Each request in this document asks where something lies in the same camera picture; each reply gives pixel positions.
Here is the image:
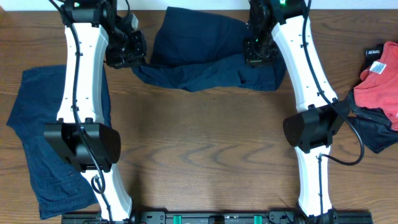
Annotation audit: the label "navy blue shorts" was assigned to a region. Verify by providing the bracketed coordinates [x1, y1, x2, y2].
[132, 7, 286, 92]

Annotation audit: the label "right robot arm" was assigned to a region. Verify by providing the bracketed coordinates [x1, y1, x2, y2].
[244, 0, 349, 219]

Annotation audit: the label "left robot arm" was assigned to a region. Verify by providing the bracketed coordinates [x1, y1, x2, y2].
[44, 0, 147, 223]

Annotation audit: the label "red t-shirt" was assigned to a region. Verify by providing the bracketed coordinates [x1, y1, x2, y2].
[353, 41, 397, 131]

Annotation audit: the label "black garment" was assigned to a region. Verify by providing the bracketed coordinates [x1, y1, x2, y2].
[346, 44, 397, 154]

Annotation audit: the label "navy blue folded garment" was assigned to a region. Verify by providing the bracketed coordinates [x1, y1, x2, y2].
[6, 65, 97, 220]

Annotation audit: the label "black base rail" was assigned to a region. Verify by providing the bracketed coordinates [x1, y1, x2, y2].
[61, 210, 373, 224]

